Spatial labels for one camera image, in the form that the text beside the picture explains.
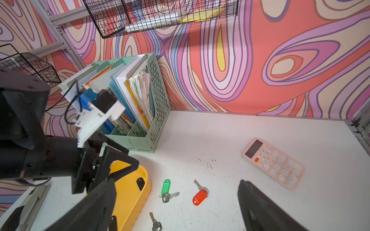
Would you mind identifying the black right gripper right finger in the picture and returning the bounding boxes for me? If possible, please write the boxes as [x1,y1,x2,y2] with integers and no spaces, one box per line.
[238,180,306,231]

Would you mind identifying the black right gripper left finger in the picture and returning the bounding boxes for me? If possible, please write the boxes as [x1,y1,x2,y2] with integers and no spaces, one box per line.
[46,179,117,231]

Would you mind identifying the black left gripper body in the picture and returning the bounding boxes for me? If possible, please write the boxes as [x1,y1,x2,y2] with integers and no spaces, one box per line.
[71,132,139,194]

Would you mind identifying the yellow plastic storage box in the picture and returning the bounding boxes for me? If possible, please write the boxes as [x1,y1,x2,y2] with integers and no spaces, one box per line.
[83,160,152,231]

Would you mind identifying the key with red tag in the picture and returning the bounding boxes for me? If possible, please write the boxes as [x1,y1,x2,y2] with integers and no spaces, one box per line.
[192,180,209,206]

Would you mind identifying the bare silver key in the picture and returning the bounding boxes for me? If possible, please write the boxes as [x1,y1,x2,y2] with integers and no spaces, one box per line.
[149,212,162,231]

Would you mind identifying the key with green tag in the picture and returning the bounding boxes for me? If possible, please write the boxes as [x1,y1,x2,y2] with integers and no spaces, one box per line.
[159,179,180,203]

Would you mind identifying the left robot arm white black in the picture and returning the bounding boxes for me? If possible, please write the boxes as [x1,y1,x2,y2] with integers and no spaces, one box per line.
[1,69,139,194]

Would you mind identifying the pink calculator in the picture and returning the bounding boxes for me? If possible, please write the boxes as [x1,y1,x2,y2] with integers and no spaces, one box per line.
[242,138,305,190]

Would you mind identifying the black stapler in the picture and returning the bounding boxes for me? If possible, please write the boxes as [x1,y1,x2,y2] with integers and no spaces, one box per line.
[1,185,51,231]

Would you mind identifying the green file organizer rack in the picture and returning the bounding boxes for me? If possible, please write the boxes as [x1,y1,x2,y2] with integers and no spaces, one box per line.
[58,52,172,154]

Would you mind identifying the white binder in rack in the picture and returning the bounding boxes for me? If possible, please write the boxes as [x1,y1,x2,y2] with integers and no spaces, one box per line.
[113,54,149,133]

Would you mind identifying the yellow sticky note pad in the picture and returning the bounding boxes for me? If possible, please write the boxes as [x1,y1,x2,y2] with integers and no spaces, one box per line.
[179,7,225,23]

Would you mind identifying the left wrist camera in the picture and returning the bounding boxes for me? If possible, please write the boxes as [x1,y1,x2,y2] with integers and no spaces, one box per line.
[75,90,126,148]

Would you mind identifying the black wire basket left wall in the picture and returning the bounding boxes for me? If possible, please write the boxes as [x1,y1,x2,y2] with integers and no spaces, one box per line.
[1,43,62,88]

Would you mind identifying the black wire basket wall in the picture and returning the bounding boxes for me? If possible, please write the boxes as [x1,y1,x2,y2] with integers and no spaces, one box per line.
[1,43,62,88]
[83,0,239,38]

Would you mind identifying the black wire basket back wall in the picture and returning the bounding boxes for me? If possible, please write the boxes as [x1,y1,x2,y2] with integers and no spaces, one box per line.
[83,0,239,38]

